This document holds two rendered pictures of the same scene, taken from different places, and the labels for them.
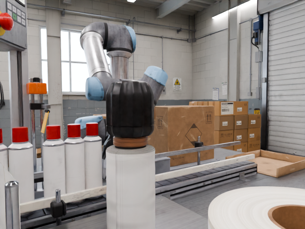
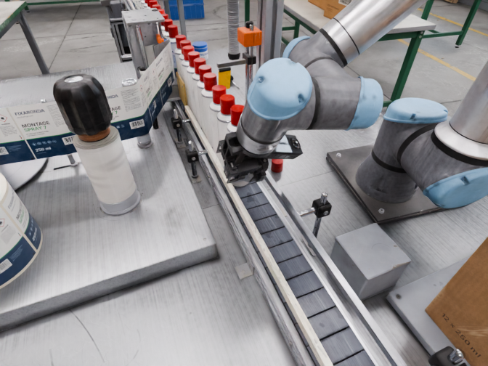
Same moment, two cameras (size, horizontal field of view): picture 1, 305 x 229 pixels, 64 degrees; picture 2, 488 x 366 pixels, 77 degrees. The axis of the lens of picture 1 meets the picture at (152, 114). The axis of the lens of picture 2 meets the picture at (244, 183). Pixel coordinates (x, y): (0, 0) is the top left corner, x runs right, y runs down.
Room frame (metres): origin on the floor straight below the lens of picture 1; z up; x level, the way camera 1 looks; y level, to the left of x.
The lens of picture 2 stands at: (0.81, -0.39, 1.40)
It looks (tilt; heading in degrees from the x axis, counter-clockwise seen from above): 43 degrees down; 103
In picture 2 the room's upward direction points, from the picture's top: straight up
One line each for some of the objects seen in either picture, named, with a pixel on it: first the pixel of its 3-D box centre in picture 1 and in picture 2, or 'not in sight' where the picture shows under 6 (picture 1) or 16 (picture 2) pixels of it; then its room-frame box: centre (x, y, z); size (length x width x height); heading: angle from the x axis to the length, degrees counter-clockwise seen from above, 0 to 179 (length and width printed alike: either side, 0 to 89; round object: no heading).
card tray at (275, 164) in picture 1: (267, 161); not in sight; (1.18, -0.56, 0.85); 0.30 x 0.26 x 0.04; 125
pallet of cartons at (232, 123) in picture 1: (223, 130); not in sight; (4.74, -1.39, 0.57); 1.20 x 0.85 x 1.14; 120
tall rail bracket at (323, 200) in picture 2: not in sight; (308, 224); (0.85, 0.03, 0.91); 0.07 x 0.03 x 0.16; 35
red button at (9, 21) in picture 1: (4, 21); not in sight; (0.56, 0.33, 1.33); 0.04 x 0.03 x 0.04; 0
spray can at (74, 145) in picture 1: (74, 162); (229, 136); (0.64, 0.21, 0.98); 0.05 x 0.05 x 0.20
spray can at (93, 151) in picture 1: (92, 159); (239, 147); (0.68, 0.17, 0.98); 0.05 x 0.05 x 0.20
